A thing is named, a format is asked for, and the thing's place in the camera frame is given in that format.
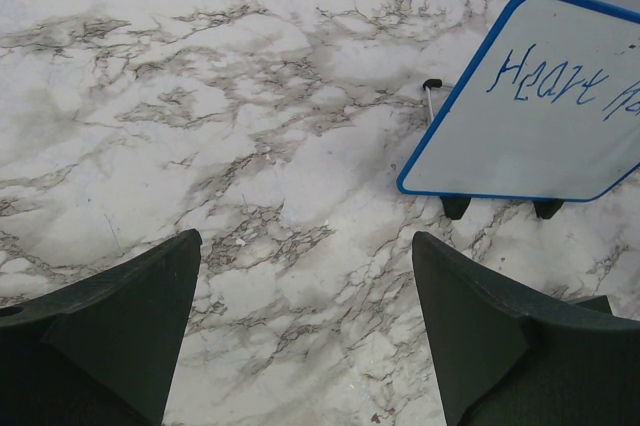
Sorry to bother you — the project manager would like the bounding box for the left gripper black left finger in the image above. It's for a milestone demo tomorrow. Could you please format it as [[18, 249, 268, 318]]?
[[1, 229, 202, 425]]

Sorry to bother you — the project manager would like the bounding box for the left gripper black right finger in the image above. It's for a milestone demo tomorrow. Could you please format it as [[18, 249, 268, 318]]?
[[412, 232, 639, 425]]

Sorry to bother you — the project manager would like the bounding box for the blue framed whiteboard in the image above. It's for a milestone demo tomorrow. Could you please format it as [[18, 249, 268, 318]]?
[[396, 0, 639, 218]]

